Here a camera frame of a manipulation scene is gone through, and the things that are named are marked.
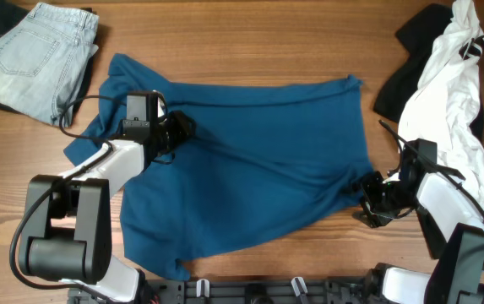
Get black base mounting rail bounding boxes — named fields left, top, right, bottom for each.
left=67, top=276, right=394, bottom=304

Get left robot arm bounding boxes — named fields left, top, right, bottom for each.
left=8, top=90, right=196, bottom=303

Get black garment at right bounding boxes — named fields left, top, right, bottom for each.
left=372, top=3, right=484, bottom=259

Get black left camera cable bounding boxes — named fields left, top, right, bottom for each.
left=8, top=95, right=128, bottom=291

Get dark blue shirt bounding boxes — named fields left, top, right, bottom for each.
left=64, top=54, right=373, bottom=280

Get white shirt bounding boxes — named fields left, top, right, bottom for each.
left=399, top=0, right=484, bottom=209

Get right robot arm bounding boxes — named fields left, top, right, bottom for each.
left=353, top=138, right=484, bottom=303

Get light blue folded jeans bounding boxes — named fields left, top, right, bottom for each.
left=0, top=3, right=99, bottom=126

